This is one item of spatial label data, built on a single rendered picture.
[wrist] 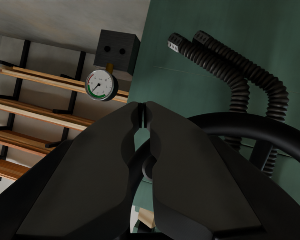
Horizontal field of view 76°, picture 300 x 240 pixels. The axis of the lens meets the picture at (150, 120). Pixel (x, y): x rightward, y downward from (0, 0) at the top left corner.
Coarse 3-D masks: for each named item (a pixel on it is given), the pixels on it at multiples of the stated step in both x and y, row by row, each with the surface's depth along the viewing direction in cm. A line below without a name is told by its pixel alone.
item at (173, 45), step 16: (176, 48) 32; (192, 48) 30; (208, 48) 30; (224, 48) 29; (208, 64) 29; (224, 64) 28; (240, 64) 28; (256, 64) 27; (224, 80) 28; (240, 80) 26; (256, 80) 27; (272, 80) 26; (240, 96) 26; (272, 96) 26; (272, 112) 26; (240, 144) 27; (272, 160) 26
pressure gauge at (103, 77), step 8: (112, 64) 40; (96, 72) 38; (104, 72) 38; (112, 72) 41; (88, 80) 39; (96, 80) 38; (104, 80) 38; (112, 80) 37; (88, 88) 39; (96, 88) 38; (104, 88) 38; (112, 88) 37; (96, 96) 38; (104, 96) 38; (112, 96) 39
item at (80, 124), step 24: (24, 48) 313; (0, 72) 291; (24, 72) 275; (0, 96) 289; (72, 96) 302; (120, 96) 246; (48, 120) 263; (72, 120) 254; (24, 144) 267; (48, 144) 269; (0, 168) 285; (24, 168) 304
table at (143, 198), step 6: (144, 186) 42; (150, 186) 42; (138, 192) 43; (144, 192) 42; (150, 192) 42; (138, 198) 43; (144, 198) 42; (150, 198) 42; (132, 204) 43; (138, 204) 43; (144, 204) 42; (150, 204) 42; (150, 210) 42
